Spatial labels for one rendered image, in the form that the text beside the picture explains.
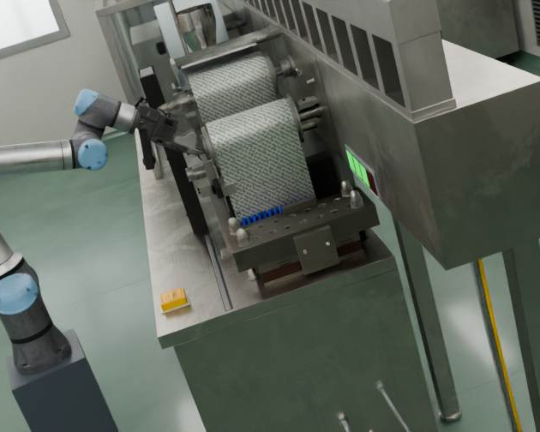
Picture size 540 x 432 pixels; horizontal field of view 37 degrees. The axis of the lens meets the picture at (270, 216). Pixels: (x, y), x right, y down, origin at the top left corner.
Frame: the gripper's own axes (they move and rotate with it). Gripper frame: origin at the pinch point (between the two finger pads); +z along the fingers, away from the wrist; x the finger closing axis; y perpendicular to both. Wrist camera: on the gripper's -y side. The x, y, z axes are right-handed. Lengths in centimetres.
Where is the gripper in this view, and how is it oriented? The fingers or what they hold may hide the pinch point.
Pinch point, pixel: (197, 153)
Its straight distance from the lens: 229.8
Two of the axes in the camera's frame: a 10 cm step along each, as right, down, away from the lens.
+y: 4.0, -8.8, -2.5
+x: -1.8, -3.4, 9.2
